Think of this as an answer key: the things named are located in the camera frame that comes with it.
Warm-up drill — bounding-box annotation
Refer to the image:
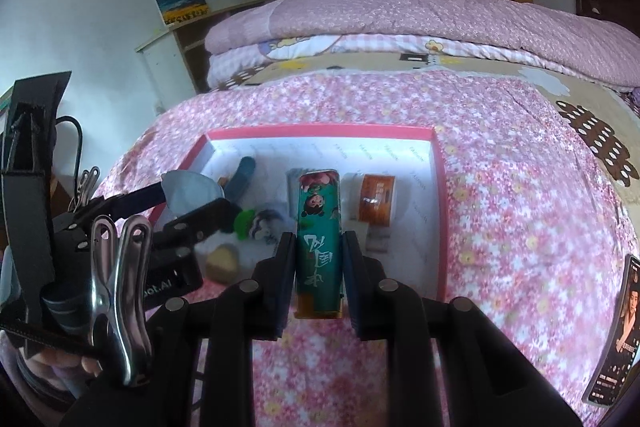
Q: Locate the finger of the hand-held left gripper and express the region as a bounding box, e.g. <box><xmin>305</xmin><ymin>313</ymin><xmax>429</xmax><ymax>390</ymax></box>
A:
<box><xmin>150</xmin><ymin>197</ymin><xmax>243</xmax><ymax>253</ymax></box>
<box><xmin>97</xmin><ymin>179</ymin><xmax>173</xmax><ymax>220</ymax></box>

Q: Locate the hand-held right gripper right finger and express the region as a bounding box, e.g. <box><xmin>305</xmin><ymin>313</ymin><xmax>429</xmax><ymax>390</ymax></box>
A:
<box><xmin>340</xmin><ymin>229</ymin><xmax>583</xmax><ymax>427</ymax></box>

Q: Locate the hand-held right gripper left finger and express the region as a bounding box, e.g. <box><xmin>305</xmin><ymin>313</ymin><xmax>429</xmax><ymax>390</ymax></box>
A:
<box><xmin>155</xmin><ymin>231</ymin><xmax>298</xmax><ymax>427</ymax></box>

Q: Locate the light blue shoehorn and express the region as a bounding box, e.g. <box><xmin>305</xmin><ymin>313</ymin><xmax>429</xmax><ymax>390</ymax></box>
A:
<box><xmin>160</xmin><ymin>170</ymin><xmax>227</xmax><ymax>215</ymax></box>

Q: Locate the white charger plug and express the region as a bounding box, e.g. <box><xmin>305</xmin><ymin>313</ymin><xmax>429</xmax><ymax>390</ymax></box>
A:
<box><xmin>362</xmin><ymin>224</ymin><xmax>397</xmax><ymax>255</ymax></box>

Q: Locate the green-headed doll keychain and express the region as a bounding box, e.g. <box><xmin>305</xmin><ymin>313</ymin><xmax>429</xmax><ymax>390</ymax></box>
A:
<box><xmin>232</xmin><ymin>204</ymin><xmax>286</xmax><ymax>248</ymax></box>

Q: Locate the white jar with orange label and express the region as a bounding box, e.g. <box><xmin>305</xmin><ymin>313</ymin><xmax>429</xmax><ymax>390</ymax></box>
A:
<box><xmin>345</xmin><ymin>173</ymin><xmax>402</xmax><ymax>224</ymax></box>

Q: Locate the pink cardboard box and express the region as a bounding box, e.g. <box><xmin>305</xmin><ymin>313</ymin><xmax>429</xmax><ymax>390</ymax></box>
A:
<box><xmin>150</xmin><ymin>124</ymin><xmax>448</xmax><ymax>303</ymax></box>

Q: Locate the person's left hand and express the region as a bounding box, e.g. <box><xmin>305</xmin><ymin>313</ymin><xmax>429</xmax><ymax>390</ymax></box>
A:
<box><xmin>22</xmin><ymin>349</ymin><xmax>103</xmax><ymax>380</ymax></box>

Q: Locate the metal spring clip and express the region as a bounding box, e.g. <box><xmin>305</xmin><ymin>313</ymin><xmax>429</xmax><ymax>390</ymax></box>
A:
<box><xmin>90</xmin><ymin>214</ymin><xmax>153</xmax><ymax>387</ymax></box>
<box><xmin>70</xmin><ymin>166</ymin><xmax>101</xmax><ymax>212</ymax></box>

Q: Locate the white wooden shelf unit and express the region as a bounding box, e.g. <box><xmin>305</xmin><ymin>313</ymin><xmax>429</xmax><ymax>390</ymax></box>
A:
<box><xmin>135</xmin><ymin>0</ymin><xmax>271</xmax><ymax>115</ymax></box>

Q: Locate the pink floral bed sheet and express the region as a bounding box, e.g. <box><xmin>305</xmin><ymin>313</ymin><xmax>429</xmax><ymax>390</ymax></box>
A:
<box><xmin>95</xmin><ymin>69</ymin><xmax>631</xmax><ymax>427</ymax></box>

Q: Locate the blue and yellow painting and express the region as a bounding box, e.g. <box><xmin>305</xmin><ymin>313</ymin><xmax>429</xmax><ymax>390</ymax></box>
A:
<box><xmin>151</xmin><ymin>0</ymin><xmax>210</xmax><ymax>26</ymax></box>

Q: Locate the checkered cartoon blanket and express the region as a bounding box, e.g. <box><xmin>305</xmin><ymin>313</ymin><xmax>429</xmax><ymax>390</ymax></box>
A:
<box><xmin>207</xmin><ymin>32</ymin><xmax>551</xmax><ymax>90</ymax></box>

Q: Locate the folded pink quilt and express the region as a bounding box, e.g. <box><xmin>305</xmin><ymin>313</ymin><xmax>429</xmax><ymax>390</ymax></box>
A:
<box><xmin>205</xmin><ymin>0</ymin><xmax>640</xmax><ymax>90</ymax></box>

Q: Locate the photo card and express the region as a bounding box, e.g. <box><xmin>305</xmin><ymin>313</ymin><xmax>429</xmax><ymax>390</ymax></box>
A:
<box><xmin>581</xmin><ymin>254</ymin><xmax>640</xmax><ymax>408</ymax></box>

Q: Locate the dark wooden headboard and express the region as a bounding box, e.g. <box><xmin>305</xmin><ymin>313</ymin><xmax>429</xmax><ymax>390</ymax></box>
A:
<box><xmin>571</xmin><ymin>0</ymin><xmax>640</xmax><ymax>32</ymax></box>

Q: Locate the black cable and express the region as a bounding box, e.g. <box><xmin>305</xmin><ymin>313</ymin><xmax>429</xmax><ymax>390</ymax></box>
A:
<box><xmin>55</xmin><ymin>116</ymin><xmax>86</xmax><ymax>188</ymax></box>

